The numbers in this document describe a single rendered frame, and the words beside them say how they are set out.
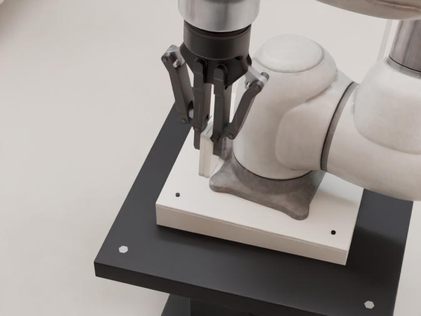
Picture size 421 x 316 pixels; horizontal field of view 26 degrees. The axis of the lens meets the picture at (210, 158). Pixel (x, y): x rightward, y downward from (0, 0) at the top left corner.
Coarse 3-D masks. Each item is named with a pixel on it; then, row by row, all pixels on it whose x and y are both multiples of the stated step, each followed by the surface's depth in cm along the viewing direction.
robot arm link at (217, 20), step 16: (192, 0) 95; (208, 0) 94; (224, 0) 93; (240, 0) 94; (256, 0) 96; (192, 16) 96; (208, 16) 95; (224, 16) 95; (240, 16) 95; (256, 16) 98
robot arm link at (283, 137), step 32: (256, 64) 143; (288, 64) 141; (320, 64) 142; (256, 96) 143; (288, 96) 141; (320, 96) 142; (256, 128) 146; (288, 128) 143; (320, 128) 142; (256, 160) 151; (288, 160) 148; (320, 160) 145
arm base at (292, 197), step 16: (224, 176) 158; (240, 176) 156; (256, 176) 154; (304, 176) 154; (320, 176) 160; (224, 192) 158; (240, 192) 157; (256, 192) 155; (272, 192) 155; (288, 192) 155; (304, 192) 156; (272, 208) 156; (288, 208) 154; (304, 208) 154
